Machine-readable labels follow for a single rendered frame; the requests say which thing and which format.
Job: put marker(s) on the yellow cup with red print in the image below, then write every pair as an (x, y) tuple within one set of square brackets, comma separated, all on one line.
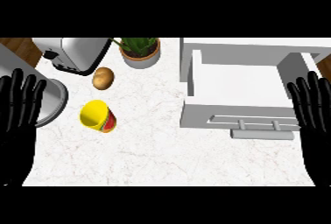
[(98, 116)]

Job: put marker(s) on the silver toaster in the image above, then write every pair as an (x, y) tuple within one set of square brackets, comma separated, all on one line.
[(73, 54)]

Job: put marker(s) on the white cabinet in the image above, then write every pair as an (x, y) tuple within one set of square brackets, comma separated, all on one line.
[(255, 51)]

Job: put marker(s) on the grey round appliance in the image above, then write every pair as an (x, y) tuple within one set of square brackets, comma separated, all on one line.
[(45, 93)]

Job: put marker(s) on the white open drawer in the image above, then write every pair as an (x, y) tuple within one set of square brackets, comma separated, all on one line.
[(246, 93)]

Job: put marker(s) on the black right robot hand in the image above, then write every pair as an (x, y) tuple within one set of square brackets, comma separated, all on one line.
[(317, 140)]

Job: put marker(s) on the brown potato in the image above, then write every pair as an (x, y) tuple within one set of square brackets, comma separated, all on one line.
[(104, 78)]

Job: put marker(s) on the green plant in grey pot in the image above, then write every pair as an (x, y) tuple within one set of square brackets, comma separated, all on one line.
[(139, 52)]

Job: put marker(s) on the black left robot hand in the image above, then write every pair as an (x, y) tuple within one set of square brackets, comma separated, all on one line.
[(15, 140)]

